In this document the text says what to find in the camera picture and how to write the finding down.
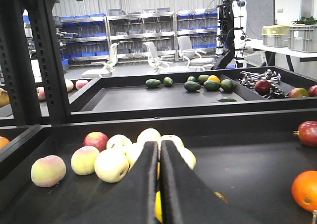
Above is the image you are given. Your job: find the yellow lemon middle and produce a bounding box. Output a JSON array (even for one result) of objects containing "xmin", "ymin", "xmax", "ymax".
[{"xmin": 155, "ymin": 162, "xmax": 163, "ymax": 224}]

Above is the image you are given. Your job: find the peach right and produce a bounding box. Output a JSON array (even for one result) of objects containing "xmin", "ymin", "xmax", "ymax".
[{"xmin": 71, "ymin": 146, "xmax": 100, "ymax": 175}]

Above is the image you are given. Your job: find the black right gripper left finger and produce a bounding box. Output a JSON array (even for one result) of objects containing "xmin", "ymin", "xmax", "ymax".
[{"xmin": 74, "ymin": 141, "xmax": 158, "ymax": 224}]

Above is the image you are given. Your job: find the white pear front right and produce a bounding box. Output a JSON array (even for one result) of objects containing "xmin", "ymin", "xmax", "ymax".
[{"xmin": 178, "ymin": 147, "xmax": 196, "ymax": 170}]

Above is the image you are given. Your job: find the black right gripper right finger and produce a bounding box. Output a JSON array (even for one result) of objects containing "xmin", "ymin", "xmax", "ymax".
[{"xmin": 160, "ymin": 140, "xmax": 250, "ymax": 224}]

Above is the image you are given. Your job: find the peach left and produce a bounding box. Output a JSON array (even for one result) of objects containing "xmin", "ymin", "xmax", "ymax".
[{"xmin": 30, "ymin": 155, "xmax": 66, "ymax": 187}]

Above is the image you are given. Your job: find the red apple behind peaches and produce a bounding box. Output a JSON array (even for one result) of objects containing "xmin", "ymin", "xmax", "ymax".
[{"xmin": 83, "ymin": 131, "xmax": 109, "ymax": 152}]

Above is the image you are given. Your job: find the white pear front left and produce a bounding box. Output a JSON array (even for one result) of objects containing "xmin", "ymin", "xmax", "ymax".
[{"xmin": 94, "ymin": 149, "xmax": 129, "ymax": 183}]

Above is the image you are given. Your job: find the white pear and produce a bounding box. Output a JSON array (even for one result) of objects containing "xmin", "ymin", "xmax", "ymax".
[
  {"xmin": 94, "ymin": 149, "xmax": 129, "ymax": 183},
  {"xmin": 178, "ymin": 147, "xmax": 196, "ymax": 170}
]

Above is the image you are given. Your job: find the peach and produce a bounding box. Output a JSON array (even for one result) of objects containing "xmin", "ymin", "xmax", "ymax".
[
  {"xmin": 30, "ymin": 155, "xmax": 66, "ymax": 187},
  {"xmin": 71, "ymin": 146, "xmax": 100, "ymax": 175}
]

